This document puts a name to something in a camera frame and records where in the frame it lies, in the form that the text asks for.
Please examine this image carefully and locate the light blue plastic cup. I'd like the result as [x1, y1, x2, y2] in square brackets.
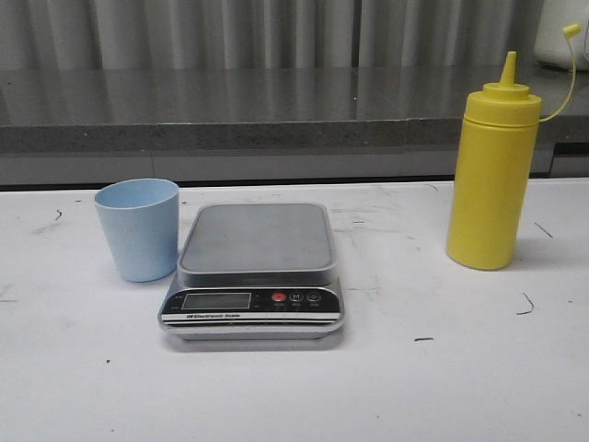
[95, 178, 179, 283]

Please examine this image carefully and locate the yellow squeeze bottle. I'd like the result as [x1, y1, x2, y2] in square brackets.
[445, 23, 583, 272]

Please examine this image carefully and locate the silver electronic kitchen scale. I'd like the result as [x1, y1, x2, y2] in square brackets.
[158, 203, 345, 341]

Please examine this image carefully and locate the grey stone counter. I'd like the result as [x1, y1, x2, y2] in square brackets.
[0, 66, 589, 186]

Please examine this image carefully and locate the white appliance in background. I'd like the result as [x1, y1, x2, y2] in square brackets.
[534, 0, 588, 72]

